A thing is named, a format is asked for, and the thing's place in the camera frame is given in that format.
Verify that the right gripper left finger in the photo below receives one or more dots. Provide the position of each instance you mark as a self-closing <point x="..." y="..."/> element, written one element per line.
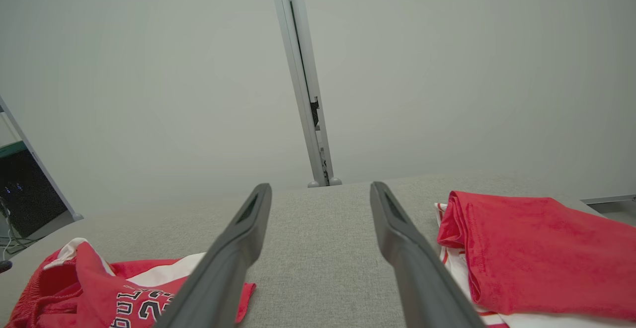
<point x="223" y="278"/>

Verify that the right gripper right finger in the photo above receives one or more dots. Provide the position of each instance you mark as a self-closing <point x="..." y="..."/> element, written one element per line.
<point x="422" y="288"/>

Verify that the red basketball jersey top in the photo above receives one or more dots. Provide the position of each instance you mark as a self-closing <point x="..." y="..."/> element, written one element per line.
<point x="536" y="253"/>

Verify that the red basketball shorts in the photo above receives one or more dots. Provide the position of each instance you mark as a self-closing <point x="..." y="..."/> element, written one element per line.
<point x="89" y="293"/>

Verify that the grey partition support leg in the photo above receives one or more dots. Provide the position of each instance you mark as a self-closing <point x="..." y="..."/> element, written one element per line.
<point x="77" y="216"/>

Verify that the grey partition bottom rail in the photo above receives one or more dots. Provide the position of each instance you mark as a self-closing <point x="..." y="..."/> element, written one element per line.
<point x="608" y="199"/>

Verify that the grey partition joint post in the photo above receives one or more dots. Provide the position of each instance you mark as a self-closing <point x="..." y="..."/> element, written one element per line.
<point x="300" y="69"/>

